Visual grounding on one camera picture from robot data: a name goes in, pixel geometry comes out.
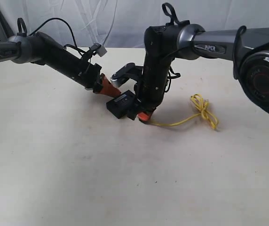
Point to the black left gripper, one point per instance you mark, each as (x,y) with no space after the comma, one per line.
(92,79)

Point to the white backdrop curtain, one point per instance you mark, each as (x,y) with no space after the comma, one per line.
(122,23)

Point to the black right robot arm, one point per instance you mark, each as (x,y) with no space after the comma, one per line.
(247,49)

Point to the small black box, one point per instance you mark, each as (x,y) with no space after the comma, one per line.
(121,105)

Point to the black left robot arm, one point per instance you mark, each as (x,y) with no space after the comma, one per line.
(41,49)

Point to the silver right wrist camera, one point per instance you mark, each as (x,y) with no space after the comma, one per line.
(130,71)

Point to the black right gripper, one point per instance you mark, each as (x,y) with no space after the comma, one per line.
(148,96)

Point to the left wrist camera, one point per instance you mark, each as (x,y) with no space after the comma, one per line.
(98,49)

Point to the black light stand pole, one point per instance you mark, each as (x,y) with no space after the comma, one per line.
(5,26)

